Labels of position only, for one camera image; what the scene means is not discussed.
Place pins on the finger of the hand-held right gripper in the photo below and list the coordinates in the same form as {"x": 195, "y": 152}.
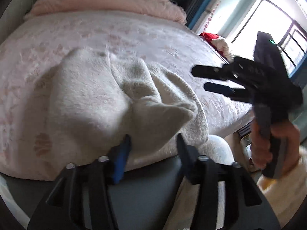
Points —
{"x": 206, "y": 71}
{"x": 218, "y": 88}

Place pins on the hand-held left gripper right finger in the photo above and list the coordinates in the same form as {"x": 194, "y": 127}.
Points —
{"x": 186, "y": 153}

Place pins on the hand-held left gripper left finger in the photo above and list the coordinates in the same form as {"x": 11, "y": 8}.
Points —
{"x": 122, "y": 155}

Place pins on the white fluffy towel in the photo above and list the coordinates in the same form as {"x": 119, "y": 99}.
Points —
{"x": 100, "y": 100}

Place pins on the person's right forearm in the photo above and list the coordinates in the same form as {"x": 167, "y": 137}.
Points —
{"x": 285, "y": 191}

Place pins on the person's right hand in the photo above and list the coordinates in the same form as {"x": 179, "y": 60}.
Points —
{"x": 259, "y": 148}

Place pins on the white fuzzy stool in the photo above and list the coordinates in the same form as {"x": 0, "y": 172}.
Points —
{"x": 219, "y": 148}

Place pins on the plain red cloth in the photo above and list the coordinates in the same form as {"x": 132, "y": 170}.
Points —
{"x": 209, "y": 36}

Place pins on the beige bedside cabinet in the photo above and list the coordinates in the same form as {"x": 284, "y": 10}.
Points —
{"x": 244, "y": 136}

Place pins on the white curtain with red flowers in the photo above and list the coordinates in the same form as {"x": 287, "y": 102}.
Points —
{"x": 223, "y": 7}

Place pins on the window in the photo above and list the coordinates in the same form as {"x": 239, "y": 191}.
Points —
{"x": 263, "y": 16}

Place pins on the grey curtain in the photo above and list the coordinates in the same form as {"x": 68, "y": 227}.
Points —
{"x": 194, "y": 2}

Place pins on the pink duvet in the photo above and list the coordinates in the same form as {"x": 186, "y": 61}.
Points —
{"x": 108, "y": 2}

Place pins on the pink floral printed blanket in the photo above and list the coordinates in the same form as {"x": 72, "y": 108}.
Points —
{"x": 72, "y": 33}

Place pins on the dark grey bed frame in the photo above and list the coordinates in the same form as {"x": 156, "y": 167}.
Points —
{"x": 148, "y": 196}

